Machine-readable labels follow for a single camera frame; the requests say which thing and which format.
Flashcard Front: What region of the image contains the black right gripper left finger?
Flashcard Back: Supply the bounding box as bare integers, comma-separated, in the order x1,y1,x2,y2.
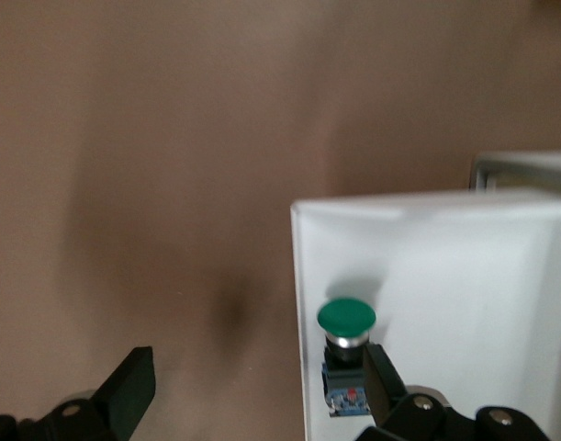
22,345,158,441

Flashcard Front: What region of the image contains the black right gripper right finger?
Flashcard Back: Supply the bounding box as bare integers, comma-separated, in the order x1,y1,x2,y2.
353,343,477,441

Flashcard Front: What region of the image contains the green mushroom push button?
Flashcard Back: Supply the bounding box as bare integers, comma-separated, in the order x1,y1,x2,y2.
315,297,377,418

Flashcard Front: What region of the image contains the white plastic drawer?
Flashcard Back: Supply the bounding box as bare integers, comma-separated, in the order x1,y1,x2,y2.
288,188,561,441

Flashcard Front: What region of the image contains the white drawer cabinet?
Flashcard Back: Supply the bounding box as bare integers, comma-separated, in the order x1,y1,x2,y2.
470,150,561,203

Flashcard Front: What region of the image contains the brown table mat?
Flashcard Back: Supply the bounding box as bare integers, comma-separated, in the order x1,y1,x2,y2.
0,0,561,441

